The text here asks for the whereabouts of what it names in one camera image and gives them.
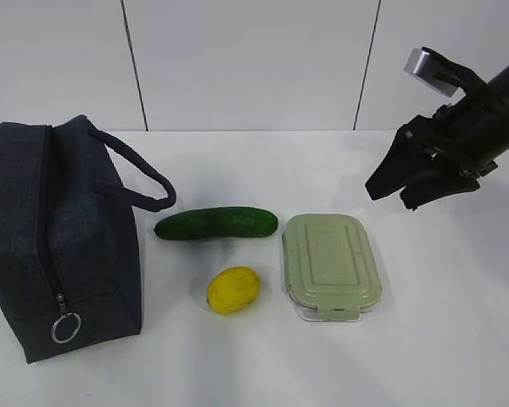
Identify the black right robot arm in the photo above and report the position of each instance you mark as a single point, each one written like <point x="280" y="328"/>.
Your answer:
<point x="496" y="94"/>

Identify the green cucumber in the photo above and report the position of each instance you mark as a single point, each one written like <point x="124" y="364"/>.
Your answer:
<point x="198" y="224"/>

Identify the dark blue lunch bag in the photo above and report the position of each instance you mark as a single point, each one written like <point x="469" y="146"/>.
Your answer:
<point x="70" y="271"/>

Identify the yellow lemon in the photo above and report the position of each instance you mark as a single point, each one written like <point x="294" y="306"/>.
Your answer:
<point x="233" y="290"/>

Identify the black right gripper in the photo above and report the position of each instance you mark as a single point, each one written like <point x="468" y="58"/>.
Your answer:
<point x="456" y="136"/>

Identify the glass container green lid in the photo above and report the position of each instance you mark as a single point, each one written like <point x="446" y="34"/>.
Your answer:
<point x="330" y="273"/>

